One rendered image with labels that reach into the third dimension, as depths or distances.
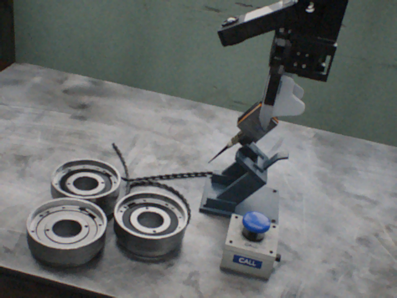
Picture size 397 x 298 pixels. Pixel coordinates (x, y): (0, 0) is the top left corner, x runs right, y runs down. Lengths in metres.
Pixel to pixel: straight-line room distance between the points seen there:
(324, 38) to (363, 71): 1.62
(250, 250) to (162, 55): 1.77
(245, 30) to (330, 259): 0.36
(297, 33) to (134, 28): 1.72
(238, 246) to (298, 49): 0.28
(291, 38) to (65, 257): 0.41
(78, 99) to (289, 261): 0.58
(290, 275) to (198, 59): 1.71
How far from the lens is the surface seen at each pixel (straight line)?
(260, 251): 0.71
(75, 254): 0.69
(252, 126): 0.78
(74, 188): 0.80
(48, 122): 1.02
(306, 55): 0.72
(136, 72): 2.46
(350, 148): 1.12
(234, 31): 0.72
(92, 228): 0.73
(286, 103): 0.74
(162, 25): 2.35
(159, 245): 0.71
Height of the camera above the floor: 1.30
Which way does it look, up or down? 31 degrees down
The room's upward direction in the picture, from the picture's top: 10 degrees clockwise
